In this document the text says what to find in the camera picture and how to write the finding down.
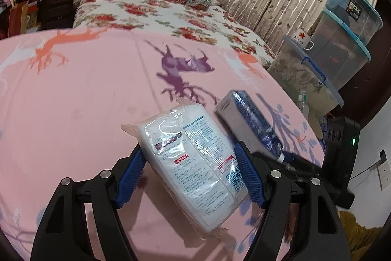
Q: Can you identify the dark blue carton box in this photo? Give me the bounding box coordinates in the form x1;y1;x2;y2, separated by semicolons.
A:
214;89;286;162

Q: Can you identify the black cable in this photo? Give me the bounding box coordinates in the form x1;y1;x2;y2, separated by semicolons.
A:
350;149;387;181

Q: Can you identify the small clear bottle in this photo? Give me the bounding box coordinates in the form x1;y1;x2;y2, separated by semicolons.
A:
297;90;310;115

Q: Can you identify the white mug red star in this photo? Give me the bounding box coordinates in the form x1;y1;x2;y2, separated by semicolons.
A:
290;27;315;50

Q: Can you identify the white plastic-wrapped packet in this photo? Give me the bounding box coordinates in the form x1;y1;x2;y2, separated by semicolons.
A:
120;97;249;240

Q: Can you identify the clear storage box blue lid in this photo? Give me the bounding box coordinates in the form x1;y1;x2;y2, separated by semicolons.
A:
325;0;383;46
312;9;371;91

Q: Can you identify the floral bedsheet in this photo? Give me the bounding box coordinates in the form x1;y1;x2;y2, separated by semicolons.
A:
72;0;277;69

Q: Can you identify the mustard yellow cloth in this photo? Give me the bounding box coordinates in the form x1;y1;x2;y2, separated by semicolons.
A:
339;210;382;255

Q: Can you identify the pink printed blanket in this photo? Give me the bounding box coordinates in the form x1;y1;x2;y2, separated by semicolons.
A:
0;27;326;261

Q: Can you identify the dark wooden nightstand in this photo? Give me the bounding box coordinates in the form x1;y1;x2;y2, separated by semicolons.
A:
40;0;75;31

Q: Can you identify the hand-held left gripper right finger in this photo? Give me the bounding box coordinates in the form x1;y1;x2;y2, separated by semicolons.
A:
234;141;349;261

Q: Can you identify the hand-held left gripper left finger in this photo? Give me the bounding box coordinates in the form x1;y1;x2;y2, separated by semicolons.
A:
30;145;147;261

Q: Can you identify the white wall socket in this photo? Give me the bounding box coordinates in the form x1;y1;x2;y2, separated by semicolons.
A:
377;163;391;191

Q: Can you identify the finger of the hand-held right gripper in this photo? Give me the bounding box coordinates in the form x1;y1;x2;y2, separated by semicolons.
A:
282;152;324;173

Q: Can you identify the clear storage box white lid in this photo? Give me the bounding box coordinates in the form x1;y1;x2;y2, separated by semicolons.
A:
267;35;345;115

